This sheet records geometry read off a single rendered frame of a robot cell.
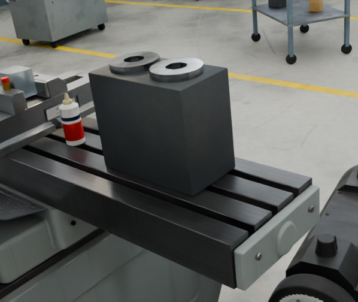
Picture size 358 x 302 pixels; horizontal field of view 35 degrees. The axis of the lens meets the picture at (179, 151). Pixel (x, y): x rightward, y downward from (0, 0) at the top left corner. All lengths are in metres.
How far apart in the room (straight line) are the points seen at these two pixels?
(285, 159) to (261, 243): 2.17
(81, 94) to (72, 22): 4.57
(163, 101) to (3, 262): 0.47
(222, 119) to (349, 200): 0.64
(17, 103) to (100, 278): 0.43
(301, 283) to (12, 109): 0.70
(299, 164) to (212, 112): 2.04
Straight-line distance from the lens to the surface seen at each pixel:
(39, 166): 1.14
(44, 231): 1.18
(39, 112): 1.28
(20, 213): 1.12
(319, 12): 4.67
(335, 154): 3.05
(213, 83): 0.92
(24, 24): 5.99
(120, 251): 1.33
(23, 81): 1.28
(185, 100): 0.87
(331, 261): 1.27
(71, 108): 1.16
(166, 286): 1.52
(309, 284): 1.23
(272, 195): 0.93
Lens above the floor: 1.38
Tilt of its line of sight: 26 degrees down
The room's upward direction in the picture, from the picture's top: 7 degrees counter-clockwise
